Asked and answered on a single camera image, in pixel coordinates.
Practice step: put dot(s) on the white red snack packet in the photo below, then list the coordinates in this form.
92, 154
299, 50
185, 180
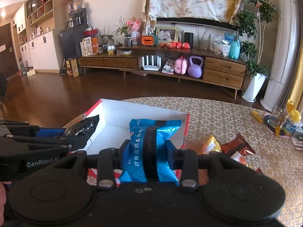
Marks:
239, 158

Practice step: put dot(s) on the wooden tv cabinet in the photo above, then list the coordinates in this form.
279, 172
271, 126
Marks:
189, 64

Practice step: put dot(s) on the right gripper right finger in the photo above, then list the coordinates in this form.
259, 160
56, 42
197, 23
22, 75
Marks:
185, 160

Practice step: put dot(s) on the white air conditioner tower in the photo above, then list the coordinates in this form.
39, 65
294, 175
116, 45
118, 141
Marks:
287, 46

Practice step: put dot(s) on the teal spray bottle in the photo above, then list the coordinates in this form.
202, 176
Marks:
235, 47

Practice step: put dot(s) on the stack of books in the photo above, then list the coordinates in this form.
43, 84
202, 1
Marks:
169, 67

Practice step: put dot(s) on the black speaker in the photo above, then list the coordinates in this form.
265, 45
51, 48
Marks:
189, 38

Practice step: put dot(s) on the white router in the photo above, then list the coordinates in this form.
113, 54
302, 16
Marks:
151, 62

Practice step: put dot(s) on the framed photo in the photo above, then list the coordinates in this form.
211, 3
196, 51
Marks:
167, 34

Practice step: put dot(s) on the clear plastic bag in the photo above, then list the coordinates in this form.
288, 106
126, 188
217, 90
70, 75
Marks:
221, 46

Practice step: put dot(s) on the person's hand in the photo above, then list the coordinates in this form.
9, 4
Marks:
2, 199

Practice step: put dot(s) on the blue snack packet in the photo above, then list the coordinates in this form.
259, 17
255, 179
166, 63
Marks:
147, 160

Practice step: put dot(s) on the purple kettlebell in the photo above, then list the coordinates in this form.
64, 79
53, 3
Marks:
195, 70

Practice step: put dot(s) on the yellow snack packet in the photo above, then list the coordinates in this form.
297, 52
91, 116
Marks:
211, 145

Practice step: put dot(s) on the small yellow wrapper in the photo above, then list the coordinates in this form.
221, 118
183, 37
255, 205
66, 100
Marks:
257, 116

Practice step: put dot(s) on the glass cup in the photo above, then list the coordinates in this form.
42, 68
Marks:
274, 116

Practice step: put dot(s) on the brown foil snack packet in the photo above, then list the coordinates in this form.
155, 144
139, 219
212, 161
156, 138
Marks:
238, 144

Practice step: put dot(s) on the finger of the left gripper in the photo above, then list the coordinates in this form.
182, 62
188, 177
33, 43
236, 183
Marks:
75, 142
49, 132

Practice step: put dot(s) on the red white cardboard box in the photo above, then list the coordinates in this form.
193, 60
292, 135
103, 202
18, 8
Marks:
120, 122

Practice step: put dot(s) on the green potted tree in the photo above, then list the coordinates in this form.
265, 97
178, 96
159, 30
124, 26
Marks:
252, 26

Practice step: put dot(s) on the black snack packet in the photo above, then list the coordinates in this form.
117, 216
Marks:
86, 127

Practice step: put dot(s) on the floral cloth cover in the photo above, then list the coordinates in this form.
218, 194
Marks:
223, 11

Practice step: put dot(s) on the white plant pot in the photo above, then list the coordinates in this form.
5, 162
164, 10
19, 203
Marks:
252, 87

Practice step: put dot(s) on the pink plush toy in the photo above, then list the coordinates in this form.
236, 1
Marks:
133, 28

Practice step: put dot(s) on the orange radio box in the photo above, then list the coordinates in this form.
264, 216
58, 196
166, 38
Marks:
149, 40

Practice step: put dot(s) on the white wall cabinet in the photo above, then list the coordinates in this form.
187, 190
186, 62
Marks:
37, 25

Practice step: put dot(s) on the yellow lid wipes canister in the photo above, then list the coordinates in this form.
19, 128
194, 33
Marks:
292, 122

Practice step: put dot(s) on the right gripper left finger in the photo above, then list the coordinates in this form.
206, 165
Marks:
109, 160

